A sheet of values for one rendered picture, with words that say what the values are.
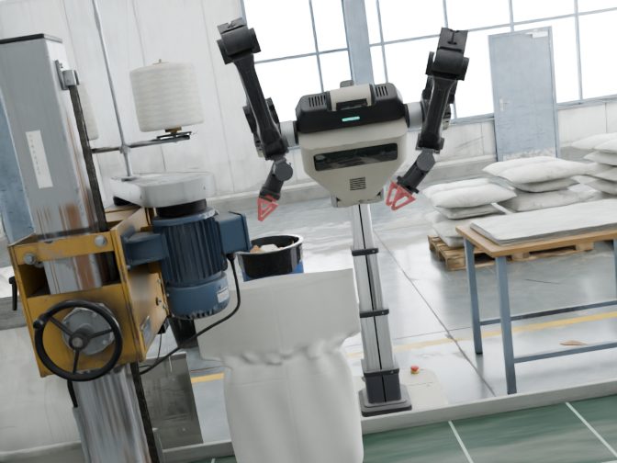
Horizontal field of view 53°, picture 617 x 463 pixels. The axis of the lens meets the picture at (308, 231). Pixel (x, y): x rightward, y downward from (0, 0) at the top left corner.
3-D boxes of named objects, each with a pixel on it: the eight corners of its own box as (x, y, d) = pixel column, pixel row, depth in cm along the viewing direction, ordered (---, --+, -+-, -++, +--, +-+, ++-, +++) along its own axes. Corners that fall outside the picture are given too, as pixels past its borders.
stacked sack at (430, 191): (493, 187, 579) (492, 174, 576) (505, 194, 537) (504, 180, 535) (422, 197, 584) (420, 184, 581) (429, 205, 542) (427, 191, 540)
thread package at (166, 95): (209, 125, 167) (197, 60, 163) (202, 128, 151) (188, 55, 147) (148, 134, 167) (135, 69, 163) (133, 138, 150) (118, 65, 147)
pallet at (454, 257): (554, 231, 592) (553, 216, 589) (594, 251, 511) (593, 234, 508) (428, 249, 594) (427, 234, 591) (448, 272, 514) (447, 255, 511)
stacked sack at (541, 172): (573, 170, 536) (572, 155, 533) (595, 176, 495) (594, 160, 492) (496, 182, 538) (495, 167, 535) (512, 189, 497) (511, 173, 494)
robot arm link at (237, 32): (241, 2, 172) (207, 15, 172) (255, 32, 165) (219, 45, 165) (274, 112, 210) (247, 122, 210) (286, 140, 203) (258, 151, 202)
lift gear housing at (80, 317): (121, 343, 140) (111, 296, 138) (115, 352, 135) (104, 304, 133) (74, 350, 140) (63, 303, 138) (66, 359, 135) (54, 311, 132)
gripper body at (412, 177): (400, 183, 195) (415, 164, 194) (394, 179, 205) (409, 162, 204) (416, 196, 196) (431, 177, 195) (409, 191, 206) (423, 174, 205)
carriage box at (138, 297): (172, 314, 174) (150, 204, 167) (147, 364, 141) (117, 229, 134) (84, 327, 173) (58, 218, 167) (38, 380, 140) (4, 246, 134)
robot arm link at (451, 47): (476, 21, 162) (438, 15, 163) (466, 70, 160) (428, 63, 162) (456, 85, 206) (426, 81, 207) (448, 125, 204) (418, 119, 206)
